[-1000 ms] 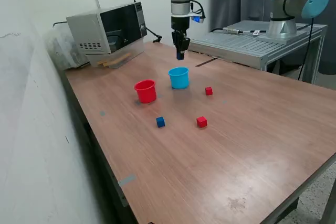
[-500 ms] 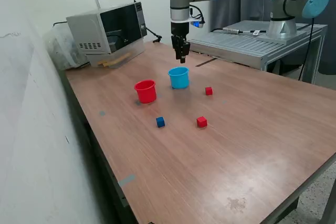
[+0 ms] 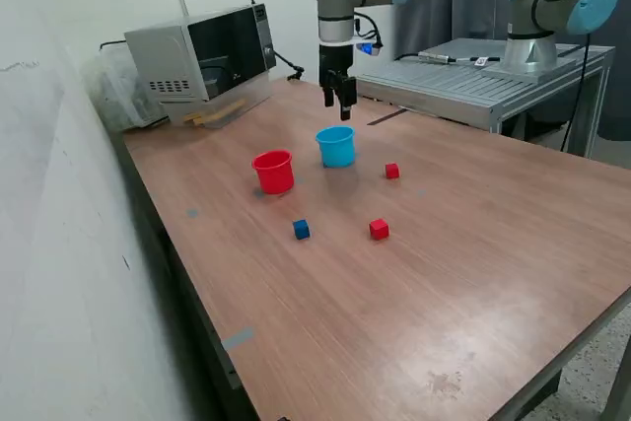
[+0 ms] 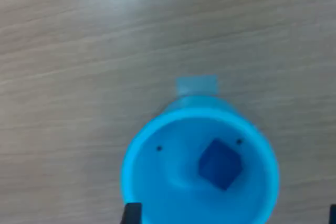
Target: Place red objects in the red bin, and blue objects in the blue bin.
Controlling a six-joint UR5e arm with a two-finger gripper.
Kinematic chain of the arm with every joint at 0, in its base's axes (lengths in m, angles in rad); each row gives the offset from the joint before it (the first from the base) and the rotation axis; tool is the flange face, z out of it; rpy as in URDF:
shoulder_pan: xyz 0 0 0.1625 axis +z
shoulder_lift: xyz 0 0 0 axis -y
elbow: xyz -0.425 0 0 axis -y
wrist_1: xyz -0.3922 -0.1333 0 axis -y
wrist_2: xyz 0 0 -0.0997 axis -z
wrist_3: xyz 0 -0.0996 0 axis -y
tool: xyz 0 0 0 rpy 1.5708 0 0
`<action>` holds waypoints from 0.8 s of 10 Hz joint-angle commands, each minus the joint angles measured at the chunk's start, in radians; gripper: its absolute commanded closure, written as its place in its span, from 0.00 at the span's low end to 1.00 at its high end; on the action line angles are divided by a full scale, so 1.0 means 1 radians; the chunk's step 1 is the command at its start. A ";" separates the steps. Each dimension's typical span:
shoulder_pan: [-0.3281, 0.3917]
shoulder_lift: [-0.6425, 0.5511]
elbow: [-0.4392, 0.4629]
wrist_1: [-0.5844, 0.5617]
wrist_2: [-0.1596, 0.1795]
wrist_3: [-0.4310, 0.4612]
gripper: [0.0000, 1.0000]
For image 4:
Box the blue plastic cup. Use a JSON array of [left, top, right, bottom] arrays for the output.
[[120, 97, 280, 224]]

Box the small blue cube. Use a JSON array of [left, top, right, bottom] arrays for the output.
[[198, 138, 242, 191]]

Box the small tape patch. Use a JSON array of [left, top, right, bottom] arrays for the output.
[[176, 75, 218, 98]]

